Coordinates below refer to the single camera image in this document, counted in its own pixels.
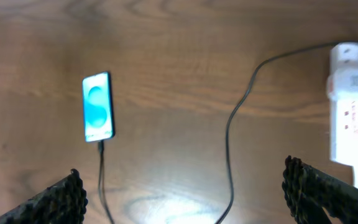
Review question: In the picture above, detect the white USB charger plug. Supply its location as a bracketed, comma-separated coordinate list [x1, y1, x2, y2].
[326, 65, 358, 101]

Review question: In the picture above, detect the blue Galaxy smartphone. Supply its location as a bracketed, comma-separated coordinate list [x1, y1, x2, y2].
[81, 71, 116, 142]

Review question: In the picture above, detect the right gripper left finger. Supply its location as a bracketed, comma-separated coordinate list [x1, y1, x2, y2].
[0, 169, 88, 224]

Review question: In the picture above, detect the black USB charging cable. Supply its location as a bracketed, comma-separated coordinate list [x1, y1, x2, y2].
[96, 40, 358, 224]

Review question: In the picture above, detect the white power strip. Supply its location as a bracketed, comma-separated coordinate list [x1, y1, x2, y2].
[330, 42, 358, 167]

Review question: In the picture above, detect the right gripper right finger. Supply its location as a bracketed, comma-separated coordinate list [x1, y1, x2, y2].
[282, 156, 358, 224]

